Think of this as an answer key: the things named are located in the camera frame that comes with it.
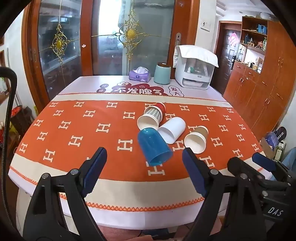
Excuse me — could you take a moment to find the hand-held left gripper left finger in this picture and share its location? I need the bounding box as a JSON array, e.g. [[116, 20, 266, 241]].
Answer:
[[23, 147, 108, 241]]

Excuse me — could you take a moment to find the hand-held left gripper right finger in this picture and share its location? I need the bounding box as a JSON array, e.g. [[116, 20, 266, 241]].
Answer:
[[182, 147, 267, 241]]

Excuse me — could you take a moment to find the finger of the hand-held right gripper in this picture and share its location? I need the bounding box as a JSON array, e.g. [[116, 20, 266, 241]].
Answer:
[[227, 157, 265, 186], [252, 152, 292, 184]]

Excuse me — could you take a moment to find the blue plastic cup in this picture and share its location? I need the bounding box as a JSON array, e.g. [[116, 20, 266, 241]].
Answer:
[[137, 128, 173, 166]]

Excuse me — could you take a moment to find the brown paper cup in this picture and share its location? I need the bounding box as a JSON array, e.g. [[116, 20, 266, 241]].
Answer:
[[184, 125, 209, 154]]

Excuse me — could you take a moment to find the white paper cup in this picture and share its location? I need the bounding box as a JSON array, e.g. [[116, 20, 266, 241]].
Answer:
[[158, 116, 187, 144]]

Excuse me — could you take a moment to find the grey checked paper cup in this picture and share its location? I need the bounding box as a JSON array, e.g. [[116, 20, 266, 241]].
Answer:
[[137, 106, 163, 131]]

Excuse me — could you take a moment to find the red paper cup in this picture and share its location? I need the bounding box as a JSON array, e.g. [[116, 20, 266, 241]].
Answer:
[[144, 102, 166, 116]]

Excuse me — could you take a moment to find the blue cardboard box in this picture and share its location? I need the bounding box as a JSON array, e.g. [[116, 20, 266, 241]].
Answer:
[[264, 132, 278, 149]]

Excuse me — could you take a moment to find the black slipper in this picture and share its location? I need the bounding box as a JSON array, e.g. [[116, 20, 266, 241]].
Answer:
[[275, 127, 287, 144]]

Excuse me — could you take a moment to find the orange patterned tablecloth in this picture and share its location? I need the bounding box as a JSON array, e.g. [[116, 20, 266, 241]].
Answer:
[[8, 75, 266, 227]]

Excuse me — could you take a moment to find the dark wooden door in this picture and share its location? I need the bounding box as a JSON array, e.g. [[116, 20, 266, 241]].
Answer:
[[217, 21, 242, 95]]

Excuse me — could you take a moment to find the white countertop appliance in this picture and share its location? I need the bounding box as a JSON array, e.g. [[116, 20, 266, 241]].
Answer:
[[174, 45, 215, 90]]

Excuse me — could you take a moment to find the pale green canister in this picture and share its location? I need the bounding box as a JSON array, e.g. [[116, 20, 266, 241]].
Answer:
[[154, 62, 171, 84]]

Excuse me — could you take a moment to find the purple tissue box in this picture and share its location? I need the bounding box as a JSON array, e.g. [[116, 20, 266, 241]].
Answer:
[[129, 67, 151, 82]]

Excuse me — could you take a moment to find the white towel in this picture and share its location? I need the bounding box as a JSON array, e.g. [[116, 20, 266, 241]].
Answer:
[[173, 45, 219, 68]]

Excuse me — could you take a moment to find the glass sliding door gold ornament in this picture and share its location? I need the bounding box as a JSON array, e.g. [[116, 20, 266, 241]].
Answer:
[[81, 0, 200, 77], [24, 0, 94, 108]]

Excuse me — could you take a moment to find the pink door decoration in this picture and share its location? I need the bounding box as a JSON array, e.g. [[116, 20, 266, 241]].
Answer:
[[228, 32, 240, 47]]

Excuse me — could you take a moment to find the glass bowl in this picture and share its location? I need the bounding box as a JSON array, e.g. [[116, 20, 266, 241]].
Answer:
[[259, 11, 276, 20]]

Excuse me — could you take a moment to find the wooden wall cabinet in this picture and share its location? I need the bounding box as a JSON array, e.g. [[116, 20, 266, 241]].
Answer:
[[223, 16, 296, 145]]

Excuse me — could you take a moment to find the black cable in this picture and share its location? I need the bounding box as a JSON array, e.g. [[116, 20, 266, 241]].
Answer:
[[0, 67, 18, 232]]

